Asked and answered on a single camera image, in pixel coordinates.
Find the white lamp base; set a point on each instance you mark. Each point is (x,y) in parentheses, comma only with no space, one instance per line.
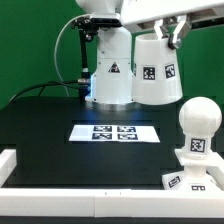
(201,174)

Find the white marker sheet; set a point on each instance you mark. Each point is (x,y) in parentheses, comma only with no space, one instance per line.
(114,133)

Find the white table border frame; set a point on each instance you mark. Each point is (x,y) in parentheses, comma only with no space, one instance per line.
(103,203)

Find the white lamp shade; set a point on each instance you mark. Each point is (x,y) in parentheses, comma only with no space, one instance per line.
(156,79)

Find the white light bulb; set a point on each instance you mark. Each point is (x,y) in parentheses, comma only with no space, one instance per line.
(199,118)

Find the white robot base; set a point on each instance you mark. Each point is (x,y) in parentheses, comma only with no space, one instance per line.
(111,83)

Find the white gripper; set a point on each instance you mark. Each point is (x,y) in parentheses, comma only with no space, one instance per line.
(139,15)

